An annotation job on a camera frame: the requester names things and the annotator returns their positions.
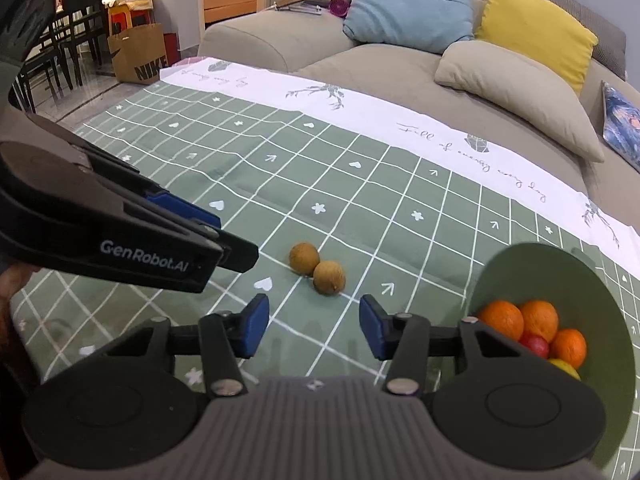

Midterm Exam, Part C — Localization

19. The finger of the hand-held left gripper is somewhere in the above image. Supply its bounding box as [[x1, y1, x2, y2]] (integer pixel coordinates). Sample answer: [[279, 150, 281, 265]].
[[190, 225, 260, 275], [25, 112, 222, 233]]

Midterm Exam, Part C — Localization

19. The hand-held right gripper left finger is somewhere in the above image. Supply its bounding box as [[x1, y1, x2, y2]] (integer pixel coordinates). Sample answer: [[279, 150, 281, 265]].
[[97, 293, 271, 397]]

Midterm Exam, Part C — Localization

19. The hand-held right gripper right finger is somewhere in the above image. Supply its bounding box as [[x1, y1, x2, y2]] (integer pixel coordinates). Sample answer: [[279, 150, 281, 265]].
[[359, 294, 531, 395]]

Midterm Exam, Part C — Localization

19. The brown kiwi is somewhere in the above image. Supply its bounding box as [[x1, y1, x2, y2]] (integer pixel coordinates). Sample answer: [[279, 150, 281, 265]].
[[289, 242, 321, 276], [313, 261, 347, 295]]

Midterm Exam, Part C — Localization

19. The orange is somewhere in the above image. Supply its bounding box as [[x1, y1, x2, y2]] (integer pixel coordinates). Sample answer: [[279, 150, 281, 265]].
[[477, 300, 525, 343], [549, 328, 587, 370], [519, 299, 560, 343]]

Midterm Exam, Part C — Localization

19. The small red plum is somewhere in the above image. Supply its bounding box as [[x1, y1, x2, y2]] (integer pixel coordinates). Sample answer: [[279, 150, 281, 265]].
[[519, 332, 551, 359]]

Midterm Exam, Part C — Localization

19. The green colander bowl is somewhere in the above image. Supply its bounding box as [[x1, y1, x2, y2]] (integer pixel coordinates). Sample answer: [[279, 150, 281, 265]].
[[467, 241, 636, 471]]

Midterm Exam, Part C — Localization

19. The yellow-green pear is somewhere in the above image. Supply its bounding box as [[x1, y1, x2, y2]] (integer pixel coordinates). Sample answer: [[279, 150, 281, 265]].
[[547, 357, 582, 382]]

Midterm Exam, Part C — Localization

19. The green checked tablecloth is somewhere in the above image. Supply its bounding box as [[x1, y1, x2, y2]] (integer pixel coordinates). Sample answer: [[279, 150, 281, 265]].
[[10, 56, 640, 480]]

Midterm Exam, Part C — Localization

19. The dark wooden chair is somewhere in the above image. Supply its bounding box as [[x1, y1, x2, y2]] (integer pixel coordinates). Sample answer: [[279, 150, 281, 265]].
[[52, 0, 109, 88], [15, 35, 63, 113]]

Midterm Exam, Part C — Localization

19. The brown paper bag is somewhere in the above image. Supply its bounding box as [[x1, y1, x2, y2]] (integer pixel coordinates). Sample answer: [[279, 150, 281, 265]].
[[107, 22, 168, 86]]

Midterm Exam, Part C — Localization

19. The red stool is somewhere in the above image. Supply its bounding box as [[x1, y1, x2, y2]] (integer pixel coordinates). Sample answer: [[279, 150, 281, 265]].
[[109, 5, 153, 37]]

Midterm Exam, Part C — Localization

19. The beige sofa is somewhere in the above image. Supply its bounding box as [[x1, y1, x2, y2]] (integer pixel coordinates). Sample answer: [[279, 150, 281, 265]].
[[197, 0, 640, 211]]

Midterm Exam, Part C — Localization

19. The long black stick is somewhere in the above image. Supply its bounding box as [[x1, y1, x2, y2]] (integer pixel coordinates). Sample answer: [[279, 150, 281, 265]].
[[270, 0, 332, 15]]

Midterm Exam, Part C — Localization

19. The beige pillow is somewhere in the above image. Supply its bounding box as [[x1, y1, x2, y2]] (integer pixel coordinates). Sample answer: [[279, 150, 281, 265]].
[[434, 40, 606, 163]]

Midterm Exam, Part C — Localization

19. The light blue pillow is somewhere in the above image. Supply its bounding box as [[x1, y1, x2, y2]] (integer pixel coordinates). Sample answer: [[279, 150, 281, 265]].
[[342, 0, 475, 55]]

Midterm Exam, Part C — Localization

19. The blue printed pillow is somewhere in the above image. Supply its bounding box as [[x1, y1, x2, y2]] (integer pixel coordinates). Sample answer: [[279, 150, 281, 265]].
[[601, 81, 640, 171]]

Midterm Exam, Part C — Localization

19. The yellow pillow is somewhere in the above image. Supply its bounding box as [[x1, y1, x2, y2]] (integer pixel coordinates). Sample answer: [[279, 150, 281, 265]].
[[474, 0, 599, 97]]

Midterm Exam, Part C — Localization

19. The grey striped pillow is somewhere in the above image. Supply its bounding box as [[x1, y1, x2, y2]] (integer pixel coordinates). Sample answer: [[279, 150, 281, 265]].
[[527, 0, 627, 81]]

